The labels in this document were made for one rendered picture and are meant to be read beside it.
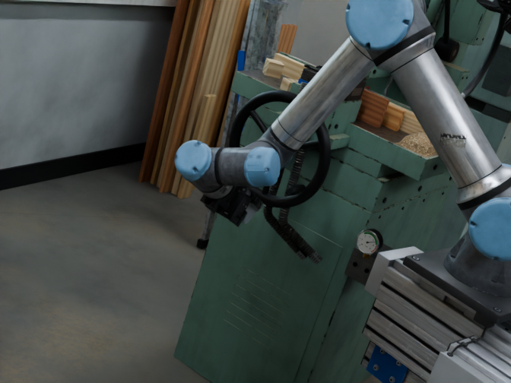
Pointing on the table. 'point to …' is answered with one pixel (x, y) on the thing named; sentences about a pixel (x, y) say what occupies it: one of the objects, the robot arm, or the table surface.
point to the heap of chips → (418, 144)
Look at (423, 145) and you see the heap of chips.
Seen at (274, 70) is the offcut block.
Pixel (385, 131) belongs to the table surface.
